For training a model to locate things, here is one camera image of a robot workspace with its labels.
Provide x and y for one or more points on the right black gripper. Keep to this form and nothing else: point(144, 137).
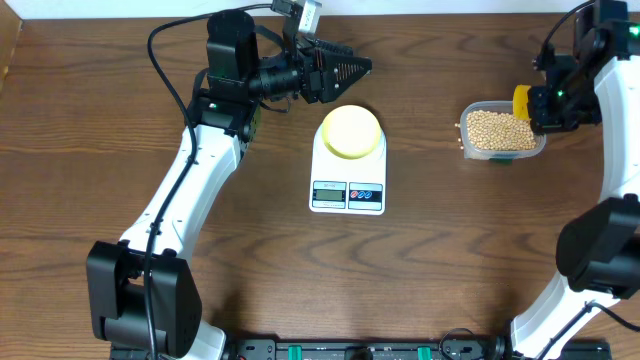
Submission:
point(543, 122)

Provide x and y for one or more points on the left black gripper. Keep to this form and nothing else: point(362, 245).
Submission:
point(318, 90)

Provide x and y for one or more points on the yellow measuring scoop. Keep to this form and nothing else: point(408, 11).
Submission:
point(520, 102)

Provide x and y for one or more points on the white digital kitchen scale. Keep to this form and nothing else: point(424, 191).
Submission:
point(348, 186)

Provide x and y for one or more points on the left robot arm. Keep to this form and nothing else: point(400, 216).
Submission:
point(143, 298)

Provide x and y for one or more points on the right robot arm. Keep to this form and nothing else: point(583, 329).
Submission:
point(597, 254)

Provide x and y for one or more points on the yellow plastic bowl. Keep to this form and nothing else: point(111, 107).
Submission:
point(351, 132)

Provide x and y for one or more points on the clear container of soybeans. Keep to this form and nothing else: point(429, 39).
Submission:
point(490, 131)

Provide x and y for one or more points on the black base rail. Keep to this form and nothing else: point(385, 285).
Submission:
point(450, 348)

